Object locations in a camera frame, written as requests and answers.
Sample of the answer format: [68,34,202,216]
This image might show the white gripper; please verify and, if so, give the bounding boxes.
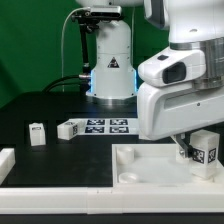
[137,83,224,158]

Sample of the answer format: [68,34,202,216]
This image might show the white square table top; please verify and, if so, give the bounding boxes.
[112,144,224,185]

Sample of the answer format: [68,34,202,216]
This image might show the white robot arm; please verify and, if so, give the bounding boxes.
[76,0,224,140]

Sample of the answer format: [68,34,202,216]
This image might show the white U-shaped fence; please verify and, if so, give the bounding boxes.
[0,146,224,215]

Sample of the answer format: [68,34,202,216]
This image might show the fiducial marker sheet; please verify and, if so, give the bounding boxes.
[71,118,139,135]

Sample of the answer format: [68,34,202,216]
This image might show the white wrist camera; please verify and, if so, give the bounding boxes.
[138,47,206,88]

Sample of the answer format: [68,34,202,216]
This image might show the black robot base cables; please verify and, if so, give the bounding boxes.
[42,75,92,94]

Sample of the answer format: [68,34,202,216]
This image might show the black camera stand pole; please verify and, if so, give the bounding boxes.
[79,24,91,74]

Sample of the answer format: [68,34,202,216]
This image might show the black camera on mount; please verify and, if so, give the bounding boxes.
[71,5,122,21]

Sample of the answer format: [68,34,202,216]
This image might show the white camera cable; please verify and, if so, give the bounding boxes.
[60,7,90,93]

